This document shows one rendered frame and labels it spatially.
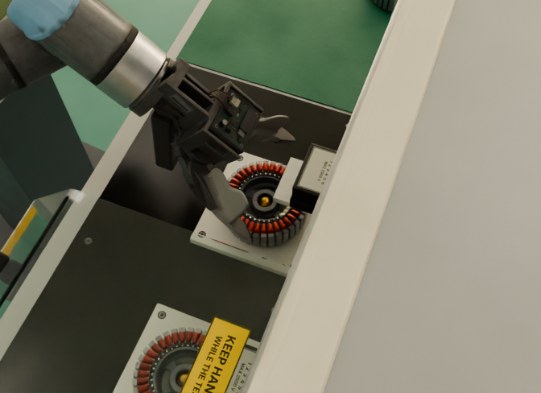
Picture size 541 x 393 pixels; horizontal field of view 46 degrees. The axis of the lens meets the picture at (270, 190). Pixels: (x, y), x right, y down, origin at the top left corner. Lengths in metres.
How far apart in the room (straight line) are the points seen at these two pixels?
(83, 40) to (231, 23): 0.46
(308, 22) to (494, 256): 0.88
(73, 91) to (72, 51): 1.37
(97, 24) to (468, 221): 0.50
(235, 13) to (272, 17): 0.06
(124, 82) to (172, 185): 0.25
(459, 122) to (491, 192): 0.03
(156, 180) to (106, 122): 1.07
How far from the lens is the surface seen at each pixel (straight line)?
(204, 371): 0.47
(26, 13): 0.67
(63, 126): 1.40
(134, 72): 0.67
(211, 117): 0.67
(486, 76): 0.28
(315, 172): 0.70
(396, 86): 0.26
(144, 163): 0.90
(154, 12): 2.21
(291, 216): 0.79
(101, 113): 1.96
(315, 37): 1.06
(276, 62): 1.02
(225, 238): 0.82
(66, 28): 0.66
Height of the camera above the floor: 1.52
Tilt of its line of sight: 60 degrees down
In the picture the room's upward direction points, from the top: straight up
